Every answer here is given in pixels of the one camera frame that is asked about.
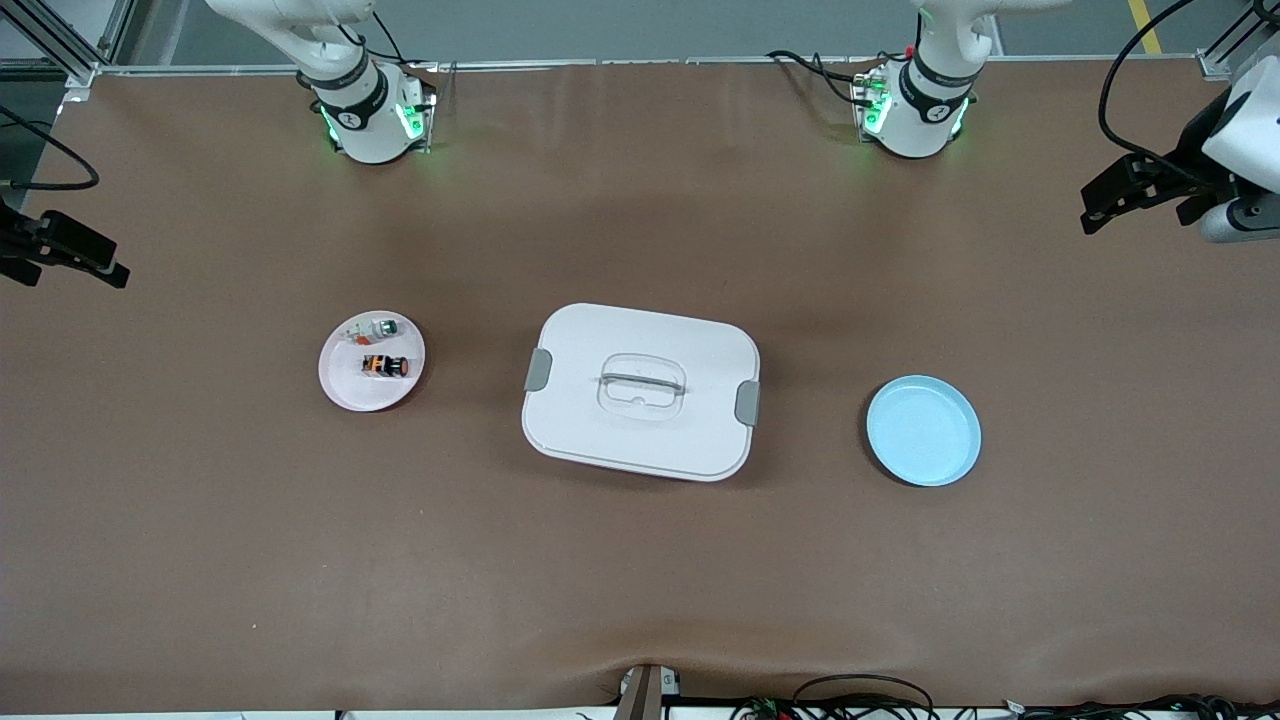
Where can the metal table edge bracket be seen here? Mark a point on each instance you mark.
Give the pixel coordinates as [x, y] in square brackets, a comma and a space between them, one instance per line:
[645, 695]

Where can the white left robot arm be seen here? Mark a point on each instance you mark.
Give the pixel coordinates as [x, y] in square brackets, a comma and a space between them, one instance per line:
[915, 120]

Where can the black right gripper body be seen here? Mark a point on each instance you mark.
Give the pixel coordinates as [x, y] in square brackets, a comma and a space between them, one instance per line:
[12, 243]

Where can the white lidded storage box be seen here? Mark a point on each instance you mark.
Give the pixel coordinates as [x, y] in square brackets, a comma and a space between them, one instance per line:
[640, 440]

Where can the light blue round plate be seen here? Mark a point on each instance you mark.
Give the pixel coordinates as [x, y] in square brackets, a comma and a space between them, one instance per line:
[922, 432]

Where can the pink round plate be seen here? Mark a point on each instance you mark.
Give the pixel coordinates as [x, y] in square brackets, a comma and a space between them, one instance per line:
[350, 390]

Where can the grey box latch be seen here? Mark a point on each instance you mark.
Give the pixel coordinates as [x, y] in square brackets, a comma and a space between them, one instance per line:
[538, 370]
[747, 403]

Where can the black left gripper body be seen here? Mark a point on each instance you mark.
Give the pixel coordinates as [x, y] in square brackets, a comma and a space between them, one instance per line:
[1186, 161]

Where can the white green push-button switch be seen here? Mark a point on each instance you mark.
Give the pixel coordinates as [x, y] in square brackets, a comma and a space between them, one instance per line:
[375, 328]

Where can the aluminium frame profile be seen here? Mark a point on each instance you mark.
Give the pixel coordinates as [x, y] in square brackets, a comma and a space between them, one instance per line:
[80, 70]
[1215, 62]

